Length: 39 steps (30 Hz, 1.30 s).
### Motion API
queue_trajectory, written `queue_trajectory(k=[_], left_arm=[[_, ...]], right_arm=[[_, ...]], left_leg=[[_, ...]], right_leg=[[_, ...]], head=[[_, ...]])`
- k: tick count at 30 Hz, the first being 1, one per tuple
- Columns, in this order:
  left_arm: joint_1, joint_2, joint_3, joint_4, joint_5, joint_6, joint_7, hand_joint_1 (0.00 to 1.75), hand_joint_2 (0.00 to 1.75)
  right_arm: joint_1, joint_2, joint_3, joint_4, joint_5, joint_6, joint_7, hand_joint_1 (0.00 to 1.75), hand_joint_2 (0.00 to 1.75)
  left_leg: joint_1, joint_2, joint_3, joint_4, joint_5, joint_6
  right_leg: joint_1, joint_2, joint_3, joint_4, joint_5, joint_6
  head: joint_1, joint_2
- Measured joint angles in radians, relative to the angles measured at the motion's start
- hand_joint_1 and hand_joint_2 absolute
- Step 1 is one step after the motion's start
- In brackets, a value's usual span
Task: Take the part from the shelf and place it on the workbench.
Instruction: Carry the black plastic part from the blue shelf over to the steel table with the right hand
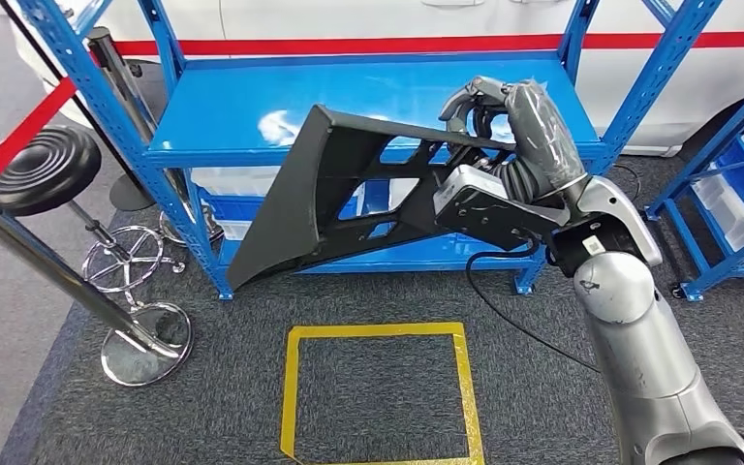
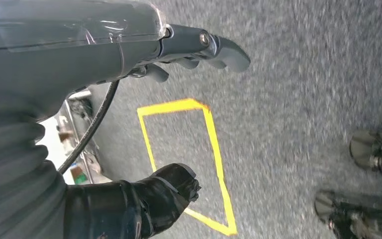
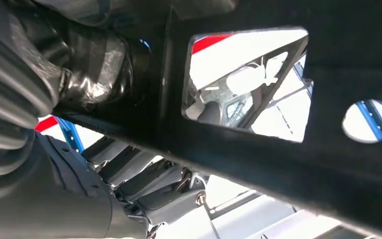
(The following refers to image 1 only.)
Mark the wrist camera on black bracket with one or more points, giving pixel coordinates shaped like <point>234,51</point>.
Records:
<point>481,205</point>

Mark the black round stool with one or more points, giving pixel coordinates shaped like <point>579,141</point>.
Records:
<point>45,168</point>

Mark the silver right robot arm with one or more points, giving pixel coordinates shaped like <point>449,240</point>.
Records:
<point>641,359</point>

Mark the yellow floor tape square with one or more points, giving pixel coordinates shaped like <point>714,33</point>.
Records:
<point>465,385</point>

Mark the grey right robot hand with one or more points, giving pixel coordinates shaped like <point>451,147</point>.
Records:
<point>542,135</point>

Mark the white car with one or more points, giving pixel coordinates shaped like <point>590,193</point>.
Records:
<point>346,16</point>

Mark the blue metal shelf rack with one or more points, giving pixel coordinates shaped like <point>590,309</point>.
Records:
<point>686,167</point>
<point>231,102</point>

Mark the long black plastic part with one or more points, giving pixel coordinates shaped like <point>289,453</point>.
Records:
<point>301,192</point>

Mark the chrome stanchion post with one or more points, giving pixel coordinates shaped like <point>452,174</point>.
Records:
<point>45,266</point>
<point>112,70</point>

